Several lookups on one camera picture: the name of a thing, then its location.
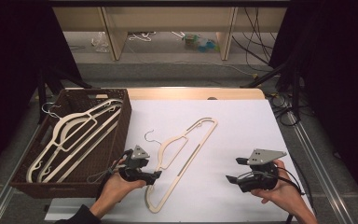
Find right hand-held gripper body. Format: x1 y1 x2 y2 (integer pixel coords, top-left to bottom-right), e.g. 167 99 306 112
238 147 288 193

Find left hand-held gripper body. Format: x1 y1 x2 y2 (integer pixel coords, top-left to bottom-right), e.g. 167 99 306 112
118 144 151 184

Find cream wooden clothes hanger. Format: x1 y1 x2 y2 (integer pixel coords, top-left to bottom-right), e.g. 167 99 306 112
144 117 219 215
26 98 125 184

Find brown wicker basket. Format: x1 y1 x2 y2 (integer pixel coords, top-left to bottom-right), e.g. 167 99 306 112
9 88 133 200

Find person's right hand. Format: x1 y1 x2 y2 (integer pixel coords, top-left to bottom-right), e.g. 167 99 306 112
250 160 305 215

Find person's left hand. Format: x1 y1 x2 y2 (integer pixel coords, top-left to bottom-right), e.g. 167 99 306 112
96 158 147 213

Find white table mat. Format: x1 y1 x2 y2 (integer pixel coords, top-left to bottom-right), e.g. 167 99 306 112
44 99 317 223

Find black tripod stand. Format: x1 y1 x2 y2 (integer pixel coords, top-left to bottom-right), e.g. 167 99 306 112
240 59 303 123
36 65 93 125

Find colourful toy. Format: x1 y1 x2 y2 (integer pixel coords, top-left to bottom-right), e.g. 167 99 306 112
181 33 220 53

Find black curtain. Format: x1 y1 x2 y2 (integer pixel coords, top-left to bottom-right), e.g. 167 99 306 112
268 0 358 213
0 0 84 185

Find clear plastic bag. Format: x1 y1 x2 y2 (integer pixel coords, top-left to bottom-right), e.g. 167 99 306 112
90 31 111 53

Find beige wooden shelf unit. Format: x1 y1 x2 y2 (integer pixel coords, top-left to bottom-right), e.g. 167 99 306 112
53 7 288 62

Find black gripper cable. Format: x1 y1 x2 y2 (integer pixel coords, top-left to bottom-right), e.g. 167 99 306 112
274 166 308 224

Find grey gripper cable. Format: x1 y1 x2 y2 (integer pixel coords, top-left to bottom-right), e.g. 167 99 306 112
86 166 128 185

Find metal floor rail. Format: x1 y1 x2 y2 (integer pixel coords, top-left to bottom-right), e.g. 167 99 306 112
0 124 42 224
286 111 356 224

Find black floor cables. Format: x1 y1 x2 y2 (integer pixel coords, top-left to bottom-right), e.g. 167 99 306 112
266 92 317 128

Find white cord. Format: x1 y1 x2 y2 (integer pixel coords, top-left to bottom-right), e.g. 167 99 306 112
127 31 158 43

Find bundle of black cables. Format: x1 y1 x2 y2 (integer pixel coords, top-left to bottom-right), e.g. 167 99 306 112
231 7 278 73

